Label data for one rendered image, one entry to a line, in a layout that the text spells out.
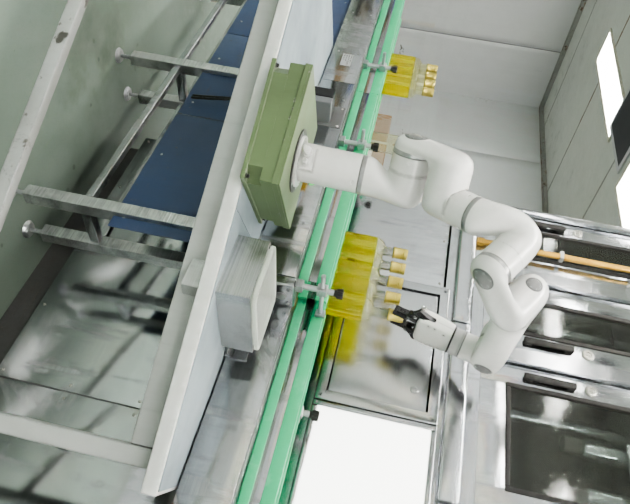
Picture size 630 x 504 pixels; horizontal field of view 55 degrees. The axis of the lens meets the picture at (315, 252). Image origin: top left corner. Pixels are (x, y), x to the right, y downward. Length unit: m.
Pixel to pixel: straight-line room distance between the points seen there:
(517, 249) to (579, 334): 0.79
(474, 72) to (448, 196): 6.76
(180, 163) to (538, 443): 1.31
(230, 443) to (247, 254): 0.43
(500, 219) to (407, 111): 6.49
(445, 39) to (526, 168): 1.85
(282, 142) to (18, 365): 1.01
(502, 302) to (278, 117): 0.63
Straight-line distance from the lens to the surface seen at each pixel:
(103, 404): 1.78
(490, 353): 1.53
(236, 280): 1.34
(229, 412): 1.48
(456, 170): 1.35
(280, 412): 1.50
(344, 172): 1.43
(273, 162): 1.34
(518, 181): 7.17
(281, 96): 1.42
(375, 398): 1.72
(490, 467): 1.76
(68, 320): 1.96
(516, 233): 1.35
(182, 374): 1.30
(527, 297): 1.37
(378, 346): 1.80
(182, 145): 1.99
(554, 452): 1.84
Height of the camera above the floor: 1.08
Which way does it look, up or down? 6 degrees down
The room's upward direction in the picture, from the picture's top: 101 degrees clockwise
